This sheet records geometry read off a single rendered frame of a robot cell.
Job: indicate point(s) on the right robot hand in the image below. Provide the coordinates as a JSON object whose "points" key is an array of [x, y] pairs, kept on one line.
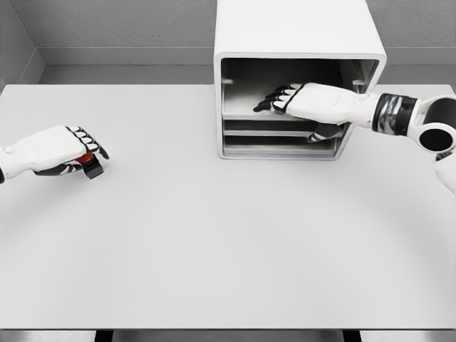
{"points": [[313, 103]]}

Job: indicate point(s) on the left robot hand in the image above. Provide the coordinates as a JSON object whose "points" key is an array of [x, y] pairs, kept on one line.
{"points": [[46, 149]]}

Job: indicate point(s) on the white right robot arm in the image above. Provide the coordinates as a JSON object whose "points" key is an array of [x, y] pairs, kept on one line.
{"points": [[395, 112]]}

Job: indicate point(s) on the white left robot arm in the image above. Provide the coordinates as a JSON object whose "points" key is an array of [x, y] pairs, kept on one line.
{"points": [[5, 162]]}

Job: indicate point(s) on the white multi-storey storage cabinet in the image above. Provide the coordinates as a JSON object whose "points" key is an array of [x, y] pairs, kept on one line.
{"points": [[299, 32]]}

